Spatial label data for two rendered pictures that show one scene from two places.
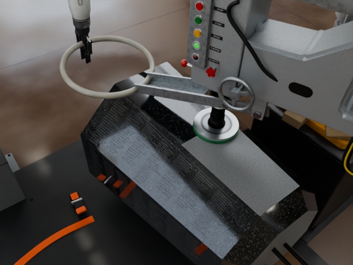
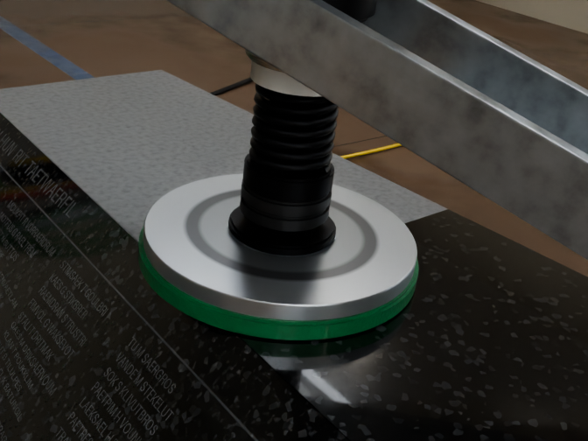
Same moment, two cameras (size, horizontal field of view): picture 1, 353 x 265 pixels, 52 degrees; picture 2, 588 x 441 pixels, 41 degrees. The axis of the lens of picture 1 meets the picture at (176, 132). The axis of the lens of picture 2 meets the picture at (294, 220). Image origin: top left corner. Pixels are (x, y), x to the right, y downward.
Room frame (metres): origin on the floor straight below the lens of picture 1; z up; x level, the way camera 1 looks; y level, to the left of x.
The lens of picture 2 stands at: (1.76, -0.22, 1.16)
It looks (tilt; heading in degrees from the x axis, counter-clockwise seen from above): 27 degrees down; 175
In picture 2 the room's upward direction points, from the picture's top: 7 degrees clockwise
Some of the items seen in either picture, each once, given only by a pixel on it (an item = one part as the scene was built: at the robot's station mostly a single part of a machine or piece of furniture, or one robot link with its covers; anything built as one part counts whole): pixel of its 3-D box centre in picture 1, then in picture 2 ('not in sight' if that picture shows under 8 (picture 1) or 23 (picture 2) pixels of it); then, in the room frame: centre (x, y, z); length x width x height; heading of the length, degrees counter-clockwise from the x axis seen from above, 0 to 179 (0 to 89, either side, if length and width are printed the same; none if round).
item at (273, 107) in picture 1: (313, 149); not in sight; (1.51, -0.87, 0.37); 0.66 x 0.66 x 0.74; 40
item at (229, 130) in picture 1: (216, 123); (281, 236); (1.21, -0.19, 0.87); 0.21 x 0.21 x 0.01
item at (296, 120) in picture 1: (301, 111); not in sight; (1.39, -0.65, 0.81); 0.20 x 0.10 x 0.05; 138
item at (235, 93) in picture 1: (239, 89); not in sight; (1.05, -0.23, 1.23); 0.15 x 0.10 x 0.15; 59
